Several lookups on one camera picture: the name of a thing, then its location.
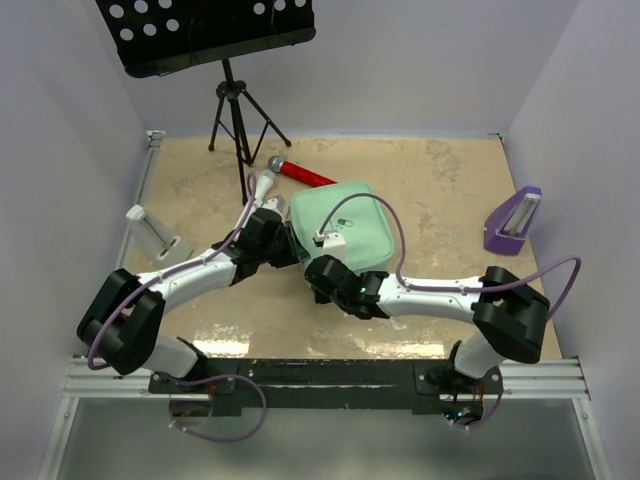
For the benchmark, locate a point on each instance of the aluminium frame rail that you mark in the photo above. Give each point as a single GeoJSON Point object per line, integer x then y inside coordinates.
{"type": "Point", "coordinates": [81, 382]}

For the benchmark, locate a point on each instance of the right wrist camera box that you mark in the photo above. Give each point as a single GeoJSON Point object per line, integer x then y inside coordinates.
{"type": "Point", "coordinates": [331, 243]}

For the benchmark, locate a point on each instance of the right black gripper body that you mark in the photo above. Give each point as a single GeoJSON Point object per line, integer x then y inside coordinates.
{"type": "Point", "coordinates": [320, 298]}

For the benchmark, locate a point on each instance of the white plastic stand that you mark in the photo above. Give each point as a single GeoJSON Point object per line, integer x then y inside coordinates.
{"type": "Point", "coordinates": [162, 246]}

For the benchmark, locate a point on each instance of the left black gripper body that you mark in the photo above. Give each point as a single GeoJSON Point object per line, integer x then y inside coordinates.
{"type": "Point", "coordinates": [282, 251]}

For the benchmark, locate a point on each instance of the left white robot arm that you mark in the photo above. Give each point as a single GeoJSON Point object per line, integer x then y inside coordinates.
{"type": "Point", "coordinates": [122, 324]}

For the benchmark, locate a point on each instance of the red toy microphone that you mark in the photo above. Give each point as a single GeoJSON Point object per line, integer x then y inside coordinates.
{"type": "Point", "coordinates": [279, 165]}

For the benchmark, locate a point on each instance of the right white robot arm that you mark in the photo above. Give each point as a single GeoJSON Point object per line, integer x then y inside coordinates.
{"type": "Point", "coordinates": [509, 315]}

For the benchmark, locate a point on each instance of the purple plastic stand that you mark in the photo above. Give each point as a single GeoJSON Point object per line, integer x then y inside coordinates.
{"type": "Point", "coordinates": [506, 228]}

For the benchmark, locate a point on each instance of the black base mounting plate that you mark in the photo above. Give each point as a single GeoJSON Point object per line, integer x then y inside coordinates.
{"type": "Point", "coordinates": [420, 386]}

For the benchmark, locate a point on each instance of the white toy microphone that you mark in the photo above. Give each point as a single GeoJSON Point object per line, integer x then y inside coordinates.
{"type": "Point", "coordinates": [264, 182]}

